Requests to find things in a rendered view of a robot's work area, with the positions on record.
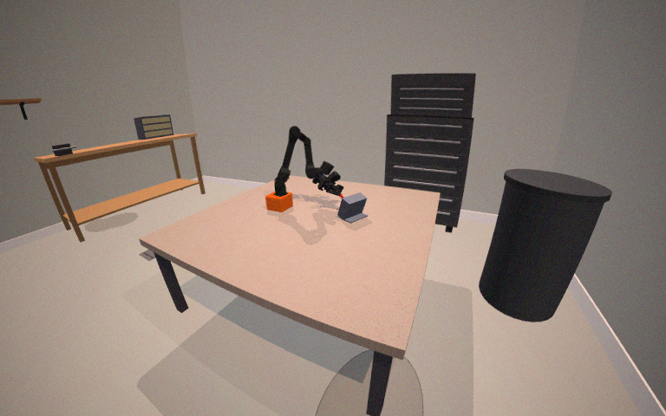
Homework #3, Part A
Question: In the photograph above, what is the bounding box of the grey flat panel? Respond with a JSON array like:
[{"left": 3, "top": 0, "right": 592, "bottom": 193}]
[{"left": 337, "top": 192, "right": 368, "bottom": 223}]

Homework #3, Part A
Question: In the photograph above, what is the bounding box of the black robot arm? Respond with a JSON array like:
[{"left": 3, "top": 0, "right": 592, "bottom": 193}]
[{"left": 273, "top": 126, "right": 341, "bottom": 197}]

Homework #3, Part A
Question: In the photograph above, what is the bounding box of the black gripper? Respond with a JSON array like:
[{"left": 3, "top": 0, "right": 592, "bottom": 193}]
[{"left": 317, "top": 177, "right": 344, "bottom": 196}]

